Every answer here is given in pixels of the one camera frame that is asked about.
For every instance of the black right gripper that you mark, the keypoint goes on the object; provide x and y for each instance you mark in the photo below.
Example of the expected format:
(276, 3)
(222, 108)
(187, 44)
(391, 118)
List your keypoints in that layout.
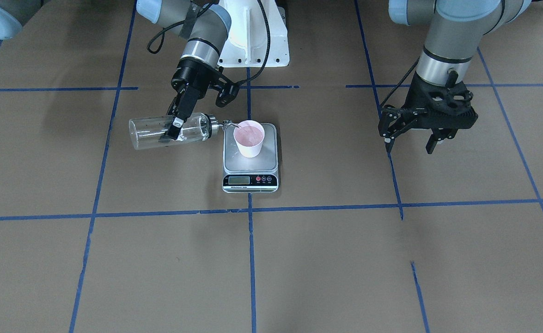
(189, 77)

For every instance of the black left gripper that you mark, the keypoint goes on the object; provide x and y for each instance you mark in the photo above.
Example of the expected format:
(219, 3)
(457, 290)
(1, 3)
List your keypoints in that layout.
(413, 99)

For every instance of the glass sauce bottle metal cap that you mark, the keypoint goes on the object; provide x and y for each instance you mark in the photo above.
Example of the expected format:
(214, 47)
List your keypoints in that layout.
(156, 132)

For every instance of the pink paper cup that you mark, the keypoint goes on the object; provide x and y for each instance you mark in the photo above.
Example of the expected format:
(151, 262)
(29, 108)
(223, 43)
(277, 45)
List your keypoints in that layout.
(249, 137)

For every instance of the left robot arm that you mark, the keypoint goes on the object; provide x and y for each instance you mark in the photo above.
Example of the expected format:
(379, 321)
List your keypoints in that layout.
(456, 28)

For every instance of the digital kitchen scale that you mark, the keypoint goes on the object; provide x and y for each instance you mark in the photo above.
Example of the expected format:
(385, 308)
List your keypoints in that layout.
(251, 174)

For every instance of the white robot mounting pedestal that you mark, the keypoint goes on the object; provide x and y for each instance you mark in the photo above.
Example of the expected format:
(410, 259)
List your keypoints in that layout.
(250, 39)

